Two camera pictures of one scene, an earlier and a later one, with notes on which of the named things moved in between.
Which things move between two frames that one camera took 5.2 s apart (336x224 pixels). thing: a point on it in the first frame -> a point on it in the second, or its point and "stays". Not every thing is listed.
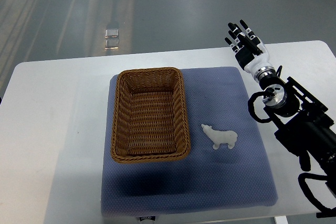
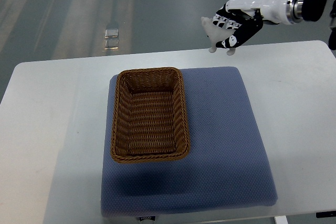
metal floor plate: [112, 39] stays
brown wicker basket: [150, 119] stays
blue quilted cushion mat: [221, 99] stays
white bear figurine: [228, 137] -> [217, 34]
